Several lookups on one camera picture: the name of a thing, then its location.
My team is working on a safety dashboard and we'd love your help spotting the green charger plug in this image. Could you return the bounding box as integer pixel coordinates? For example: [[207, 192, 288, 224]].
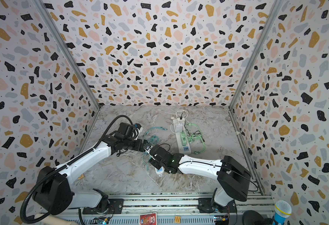
[[180, 132, 187, 146]]

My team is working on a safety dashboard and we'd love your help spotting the white rectangular charger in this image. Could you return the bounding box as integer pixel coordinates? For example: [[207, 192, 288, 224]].
[[174, 123, 183, 133]]

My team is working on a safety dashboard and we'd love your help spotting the large colourful power strip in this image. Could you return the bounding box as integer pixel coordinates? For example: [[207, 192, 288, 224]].
[[171, 118, 192, 155]]

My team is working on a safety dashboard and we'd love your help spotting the small white blue power strip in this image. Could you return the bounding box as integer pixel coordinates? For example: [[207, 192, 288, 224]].
[[155, 167, 165, 177]]

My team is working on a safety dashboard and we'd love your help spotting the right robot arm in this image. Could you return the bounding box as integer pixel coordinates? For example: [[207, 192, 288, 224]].
[[144, 145, 252, 213]]

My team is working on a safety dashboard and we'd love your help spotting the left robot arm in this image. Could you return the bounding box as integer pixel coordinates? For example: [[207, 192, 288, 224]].
[[20, 121, 144, 224]]

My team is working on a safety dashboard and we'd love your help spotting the red snack packet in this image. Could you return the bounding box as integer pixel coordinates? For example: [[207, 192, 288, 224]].
[[138, 212, 158, 225]]

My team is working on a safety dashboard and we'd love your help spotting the small yellow tag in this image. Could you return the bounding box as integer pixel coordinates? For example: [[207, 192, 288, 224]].
[[174, 216, 181, 224]]

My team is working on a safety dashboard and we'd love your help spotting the black round object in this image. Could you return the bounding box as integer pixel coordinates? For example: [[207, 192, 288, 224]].
[[242, 211, 266, 225]]

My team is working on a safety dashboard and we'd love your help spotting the blue toy microphone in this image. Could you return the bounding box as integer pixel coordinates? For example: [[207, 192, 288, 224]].
[[272, 200, 292, 225]]

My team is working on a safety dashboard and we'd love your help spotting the small strip white cord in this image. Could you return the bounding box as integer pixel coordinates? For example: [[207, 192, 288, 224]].
[[119, 148, 145, 157]]

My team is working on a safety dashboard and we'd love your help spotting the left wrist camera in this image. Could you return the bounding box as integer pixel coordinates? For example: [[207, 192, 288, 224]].
[[134, 123, 143, 137]]

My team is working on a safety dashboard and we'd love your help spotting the teal multi-head cable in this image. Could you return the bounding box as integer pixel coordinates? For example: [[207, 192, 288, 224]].
[[140, 126, 168, 169]]

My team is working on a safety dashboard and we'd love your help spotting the light green cable bundle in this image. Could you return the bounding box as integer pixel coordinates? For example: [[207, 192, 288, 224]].
[[184, 122, 207, 155]]

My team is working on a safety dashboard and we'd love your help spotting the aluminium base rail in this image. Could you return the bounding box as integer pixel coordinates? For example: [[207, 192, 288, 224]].
[[39, 192, 276, 225]]

